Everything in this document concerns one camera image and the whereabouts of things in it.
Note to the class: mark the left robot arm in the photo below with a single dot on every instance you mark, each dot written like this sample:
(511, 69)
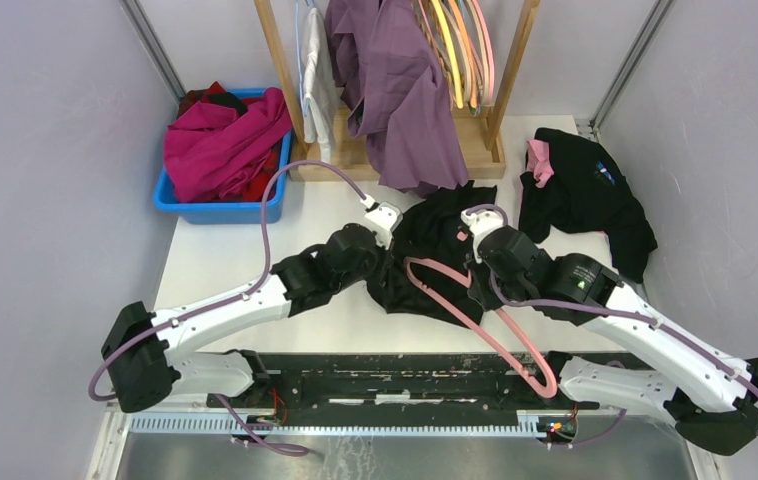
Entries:
(150, 356)

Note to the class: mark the magenta garment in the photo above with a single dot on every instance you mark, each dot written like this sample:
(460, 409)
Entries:
(220, 146)

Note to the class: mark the orange hanger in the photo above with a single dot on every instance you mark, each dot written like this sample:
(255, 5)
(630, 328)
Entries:
(470, 83)

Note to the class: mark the purple garment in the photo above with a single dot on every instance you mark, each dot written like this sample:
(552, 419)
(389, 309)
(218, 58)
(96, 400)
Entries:
(397, 94)

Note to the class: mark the blue plastic bin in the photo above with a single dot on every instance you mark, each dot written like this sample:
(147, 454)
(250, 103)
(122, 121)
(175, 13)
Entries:
(223, 156)

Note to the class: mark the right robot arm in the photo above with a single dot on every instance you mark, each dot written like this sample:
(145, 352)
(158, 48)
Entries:
(709, 397)

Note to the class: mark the pink hanger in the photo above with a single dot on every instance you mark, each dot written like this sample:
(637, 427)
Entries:
(456, 314)
(487, 51)

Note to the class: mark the pink garment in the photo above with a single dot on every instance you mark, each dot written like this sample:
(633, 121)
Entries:
(539, 162)

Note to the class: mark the black garment pile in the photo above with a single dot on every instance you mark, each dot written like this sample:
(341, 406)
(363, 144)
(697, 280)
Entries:
(588, 193)

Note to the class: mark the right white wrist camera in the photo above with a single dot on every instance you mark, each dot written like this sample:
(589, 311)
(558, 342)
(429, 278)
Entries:
(480, 223)

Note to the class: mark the white skirt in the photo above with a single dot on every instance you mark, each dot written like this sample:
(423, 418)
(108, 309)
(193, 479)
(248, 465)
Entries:
(318, 92)

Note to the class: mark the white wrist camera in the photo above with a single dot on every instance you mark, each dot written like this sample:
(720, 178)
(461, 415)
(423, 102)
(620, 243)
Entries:
(381, 218)
(480, 223)

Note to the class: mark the wooden hanger rack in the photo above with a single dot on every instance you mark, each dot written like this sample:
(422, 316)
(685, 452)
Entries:
(478, 133)

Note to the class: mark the yellow hanger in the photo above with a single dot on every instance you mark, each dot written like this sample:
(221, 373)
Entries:
(448, 34)

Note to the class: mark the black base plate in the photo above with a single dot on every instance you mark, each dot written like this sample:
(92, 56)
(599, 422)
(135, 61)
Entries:
(386, 390)

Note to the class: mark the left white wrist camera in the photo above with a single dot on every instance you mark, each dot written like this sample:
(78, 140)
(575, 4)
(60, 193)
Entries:
(381, 218)

